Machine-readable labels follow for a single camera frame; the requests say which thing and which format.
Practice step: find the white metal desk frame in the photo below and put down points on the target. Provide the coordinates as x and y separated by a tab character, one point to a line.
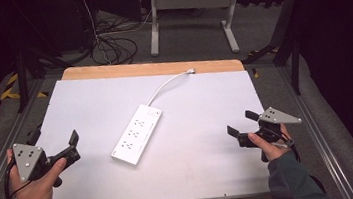
191	0

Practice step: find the aluminium rail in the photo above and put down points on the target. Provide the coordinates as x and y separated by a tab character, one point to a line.
2	161
319	137

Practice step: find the yellow black floor tape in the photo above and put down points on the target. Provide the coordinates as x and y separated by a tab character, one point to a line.
12	89

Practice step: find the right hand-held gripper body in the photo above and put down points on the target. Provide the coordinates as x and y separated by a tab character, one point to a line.
273	125

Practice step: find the person's right hand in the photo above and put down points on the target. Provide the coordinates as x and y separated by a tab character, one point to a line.
270	147

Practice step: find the person's left hand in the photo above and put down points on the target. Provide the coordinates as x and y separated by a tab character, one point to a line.
37	192

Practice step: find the white power strip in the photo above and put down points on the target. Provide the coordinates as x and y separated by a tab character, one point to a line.
136	135

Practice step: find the white table sheet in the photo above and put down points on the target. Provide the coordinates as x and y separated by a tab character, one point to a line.
178	166

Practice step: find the black tripod stand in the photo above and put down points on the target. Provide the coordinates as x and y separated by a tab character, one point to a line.
284	45
31	67

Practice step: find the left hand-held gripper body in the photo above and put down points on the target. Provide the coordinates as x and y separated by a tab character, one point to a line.
27	160

